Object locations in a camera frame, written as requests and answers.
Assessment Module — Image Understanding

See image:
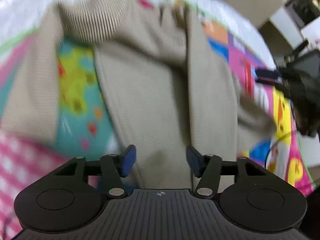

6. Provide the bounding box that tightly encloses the beige striped knit garment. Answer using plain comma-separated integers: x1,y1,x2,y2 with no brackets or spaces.
2,0,276,189

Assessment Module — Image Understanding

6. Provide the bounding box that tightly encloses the white cabinet furniture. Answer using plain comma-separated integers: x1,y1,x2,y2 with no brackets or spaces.
259,5,304,64

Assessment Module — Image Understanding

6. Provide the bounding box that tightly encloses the colourful cartoon play mat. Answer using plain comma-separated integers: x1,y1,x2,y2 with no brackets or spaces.
1,0,319,239

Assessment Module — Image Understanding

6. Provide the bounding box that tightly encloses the black cable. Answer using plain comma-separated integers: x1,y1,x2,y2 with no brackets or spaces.
265,129,301,170

